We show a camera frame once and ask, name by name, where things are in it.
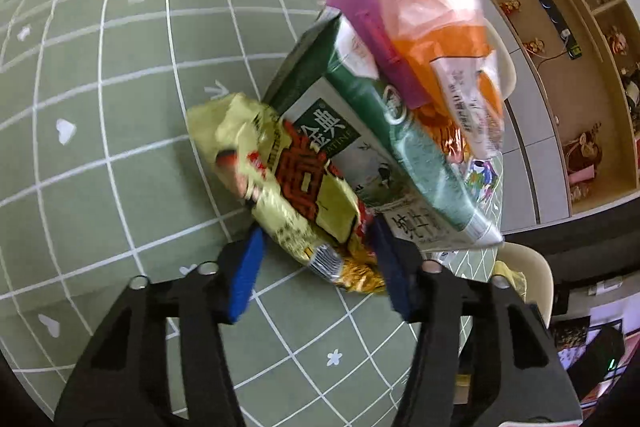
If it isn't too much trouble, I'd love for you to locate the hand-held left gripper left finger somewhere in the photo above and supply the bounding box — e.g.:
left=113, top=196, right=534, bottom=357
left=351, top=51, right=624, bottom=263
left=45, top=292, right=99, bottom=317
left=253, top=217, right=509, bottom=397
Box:
left=52, top=227, right=266, bottom=427

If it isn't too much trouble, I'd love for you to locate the green milk carton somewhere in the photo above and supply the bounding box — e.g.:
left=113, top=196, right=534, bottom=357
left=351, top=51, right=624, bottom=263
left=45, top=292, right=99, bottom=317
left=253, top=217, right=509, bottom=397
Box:
left=262, top=14, right=503, bottom=253

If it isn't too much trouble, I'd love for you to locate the orange pink plastic bag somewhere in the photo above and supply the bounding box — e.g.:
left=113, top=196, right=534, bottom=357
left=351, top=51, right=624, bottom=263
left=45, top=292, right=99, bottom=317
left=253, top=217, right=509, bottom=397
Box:
left=375, top=0, right=506, bottom=158

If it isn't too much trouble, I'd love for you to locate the black power strip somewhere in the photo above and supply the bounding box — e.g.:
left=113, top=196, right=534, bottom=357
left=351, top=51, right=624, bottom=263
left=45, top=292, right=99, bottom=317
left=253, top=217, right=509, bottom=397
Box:
left=526, top=0, right=583, bottom=60

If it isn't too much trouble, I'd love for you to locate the beige chair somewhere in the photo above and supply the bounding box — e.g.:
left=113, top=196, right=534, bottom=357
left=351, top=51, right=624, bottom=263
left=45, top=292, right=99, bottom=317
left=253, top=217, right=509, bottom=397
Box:
left=482, top=14, right=516, bottom=102
left=492, top=242, right=555, bottom=338

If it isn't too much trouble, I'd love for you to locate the green checked tablecloth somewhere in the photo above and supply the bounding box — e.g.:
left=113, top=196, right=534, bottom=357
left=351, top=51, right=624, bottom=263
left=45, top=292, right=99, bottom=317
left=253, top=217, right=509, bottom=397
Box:
left=0, top=0, right=506, bottom=427

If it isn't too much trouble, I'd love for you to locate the magenta plastic wrapper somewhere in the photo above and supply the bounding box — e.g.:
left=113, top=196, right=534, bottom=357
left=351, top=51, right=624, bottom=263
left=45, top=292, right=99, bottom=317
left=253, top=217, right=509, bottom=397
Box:
left=317, top=0, right=433, bottom=108

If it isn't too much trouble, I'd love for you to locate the wooden wall shelf unit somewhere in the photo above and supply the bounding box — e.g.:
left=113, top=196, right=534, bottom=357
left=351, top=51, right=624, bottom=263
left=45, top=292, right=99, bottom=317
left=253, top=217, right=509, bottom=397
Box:
left=440, top=0, right=640, bottom=215

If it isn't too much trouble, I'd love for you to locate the colourful printed wrapper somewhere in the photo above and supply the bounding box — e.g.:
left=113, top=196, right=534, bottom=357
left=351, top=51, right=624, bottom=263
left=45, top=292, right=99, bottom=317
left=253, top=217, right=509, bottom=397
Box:
left=462, top=157, right=501, bottom=208

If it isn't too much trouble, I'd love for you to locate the yellow plastic bag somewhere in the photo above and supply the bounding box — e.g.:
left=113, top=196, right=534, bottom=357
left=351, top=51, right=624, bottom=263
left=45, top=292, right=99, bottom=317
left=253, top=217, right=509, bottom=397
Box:
left=492, top=262, right=527, bottom=303

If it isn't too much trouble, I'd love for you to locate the red faced figure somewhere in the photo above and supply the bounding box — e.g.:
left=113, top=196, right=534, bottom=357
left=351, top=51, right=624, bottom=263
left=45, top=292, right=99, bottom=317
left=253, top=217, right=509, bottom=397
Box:
left=607, top=27, right=628, bottom=55

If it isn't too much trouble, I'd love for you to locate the large brown doll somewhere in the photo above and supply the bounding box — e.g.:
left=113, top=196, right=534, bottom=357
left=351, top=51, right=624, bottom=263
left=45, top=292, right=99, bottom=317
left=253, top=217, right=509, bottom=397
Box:
left=562, top=122, right=603, bottom=175

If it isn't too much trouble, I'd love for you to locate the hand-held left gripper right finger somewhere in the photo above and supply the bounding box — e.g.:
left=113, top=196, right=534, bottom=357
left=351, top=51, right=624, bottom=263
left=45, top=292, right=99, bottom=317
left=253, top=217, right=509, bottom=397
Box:
left=367, top=214, right=583, bottom=427

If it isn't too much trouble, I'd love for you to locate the yellow snack packet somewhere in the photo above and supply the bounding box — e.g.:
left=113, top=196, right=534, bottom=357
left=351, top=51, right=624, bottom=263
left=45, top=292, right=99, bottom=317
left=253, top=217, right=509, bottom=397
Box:
left=186, top=93, right=391, bottom=295

